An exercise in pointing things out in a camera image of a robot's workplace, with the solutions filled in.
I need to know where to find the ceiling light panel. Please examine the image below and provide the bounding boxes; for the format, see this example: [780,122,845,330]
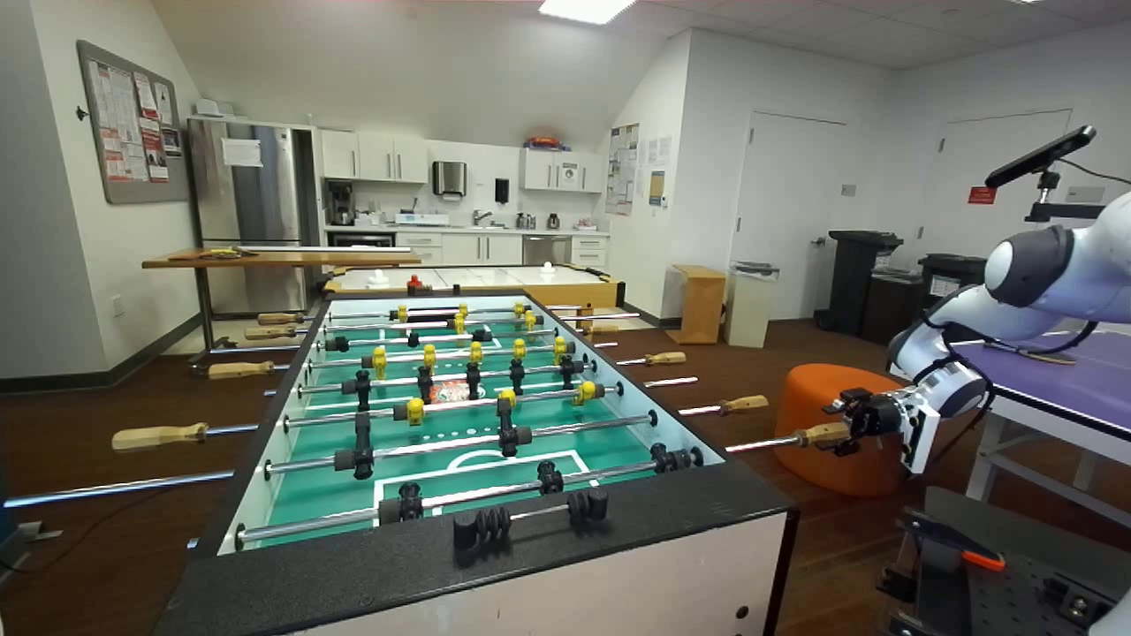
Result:
[534,0,639,30]

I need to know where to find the black coffee machine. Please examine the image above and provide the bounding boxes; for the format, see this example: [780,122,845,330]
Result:
[321,180,358,230]

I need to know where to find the foosball table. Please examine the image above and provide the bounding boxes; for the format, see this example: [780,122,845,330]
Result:
[153,289,805,636]

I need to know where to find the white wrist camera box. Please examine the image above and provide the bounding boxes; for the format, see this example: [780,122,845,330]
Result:
[897,387,949,476]

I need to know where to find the high wooden table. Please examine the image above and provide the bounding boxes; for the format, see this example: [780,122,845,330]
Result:
[139,244,423,357]

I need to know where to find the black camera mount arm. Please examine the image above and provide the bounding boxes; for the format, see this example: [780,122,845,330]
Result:
[1022,169,1114,226]

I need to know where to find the steel rod with yellow figures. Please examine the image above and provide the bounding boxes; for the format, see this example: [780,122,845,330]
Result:
[270,335,581,383]
[200,372,700,442]

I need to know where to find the orange handled bar clamp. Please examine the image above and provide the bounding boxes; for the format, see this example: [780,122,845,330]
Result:
[880,508,1016,636]

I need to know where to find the black score counter beads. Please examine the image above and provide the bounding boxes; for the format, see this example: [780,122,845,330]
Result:
[450,483,616,568]

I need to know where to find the white wall cabinets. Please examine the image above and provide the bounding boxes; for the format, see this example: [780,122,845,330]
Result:
[314,129,434,186]
[520,144,609,197]

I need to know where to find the white door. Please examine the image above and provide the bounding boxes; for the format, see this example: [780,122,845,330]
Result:
[732,110,850,324]

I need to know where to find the white kitchen counter unit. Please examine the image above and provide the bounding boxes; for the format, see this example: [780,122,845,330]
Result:
[321,218,613,274]

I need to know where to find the white trash can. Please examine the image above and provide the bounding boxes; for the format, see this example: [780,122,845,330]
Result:
[725,262,780,354]

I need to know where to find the tall black trash bin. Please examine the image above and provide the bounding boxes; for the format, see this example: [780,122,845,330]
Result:
[824,226,904,338]

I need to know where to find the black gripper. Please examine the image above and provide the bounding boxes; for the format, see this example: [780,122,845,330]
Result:
[824,390,909,461]

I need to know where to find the stainless steel refrigerator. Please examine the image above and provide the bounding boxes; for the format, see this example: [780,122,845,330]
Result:
[183,113,311,319]

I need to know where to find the steel rod with black figures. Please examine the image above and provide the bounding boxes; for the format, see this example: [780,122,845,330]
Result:
[230,434,805,554]
[0,403,727,511]
[338,351,655,410]

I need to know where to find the grey robot mounting platform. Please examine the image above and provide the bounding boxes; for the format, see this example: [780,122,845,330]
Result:
[877,483,1131,636]

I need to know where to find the grey bulletin board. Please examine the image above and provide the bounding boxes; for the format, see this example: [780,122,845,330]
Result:
[76,40,190,209]

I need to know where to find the steel paper towel dispenser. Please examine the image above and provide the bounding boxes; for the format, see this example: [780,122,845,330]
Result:
[428,160,470,202]

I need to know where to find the orange round ottoman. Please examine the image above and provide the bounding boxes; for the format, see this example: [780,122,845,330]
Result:
[771,359,919,500]

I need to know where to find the large wall poster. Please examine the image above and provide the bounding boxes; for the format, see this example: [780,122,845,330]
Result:
[603,122,642,218]

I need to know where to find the black bar camera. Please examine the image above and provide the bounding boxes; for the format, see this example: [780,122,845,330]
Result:
[983,122,1101,191]

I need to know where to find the small black trash bin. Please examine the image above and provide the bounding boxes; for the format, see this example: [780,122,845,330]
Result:
[864,269,930,351]

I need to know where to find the white air hockey table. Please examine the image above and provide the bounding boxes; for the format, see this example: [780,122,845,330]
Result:
[321,266,622,315]

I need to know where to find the purple table tennis table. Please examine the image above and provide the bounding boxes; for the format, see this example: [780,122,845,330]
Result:
[940,330,1131,533]

